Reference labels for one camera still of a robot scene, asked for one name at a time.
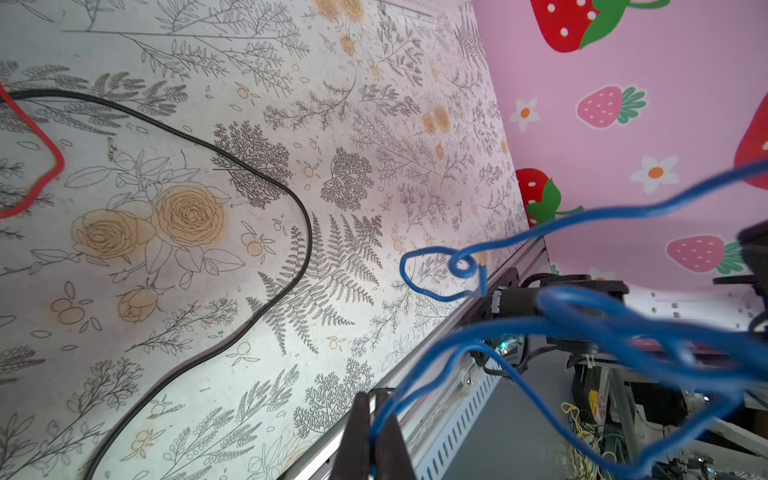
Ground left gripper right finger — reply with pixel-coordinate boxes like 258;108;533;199
373;414;416;480

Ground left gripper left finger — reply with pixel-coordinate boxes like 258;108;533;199
329;392;371;480

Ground black cables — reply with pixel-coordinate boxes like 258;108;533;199
0;88;314;480

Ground blue cables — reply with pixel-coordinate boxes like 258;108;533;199
368;158;768;480

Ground red cables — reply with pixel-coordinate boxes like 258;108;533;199
0;83;66;220

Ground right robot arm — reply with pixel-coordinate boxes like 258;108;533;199
469;221;767;343

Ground floral table cloth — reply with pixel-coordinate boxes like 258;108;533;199
1;1;524;479

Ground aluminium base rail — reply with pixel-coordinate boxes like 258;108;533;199
281;236;550;480

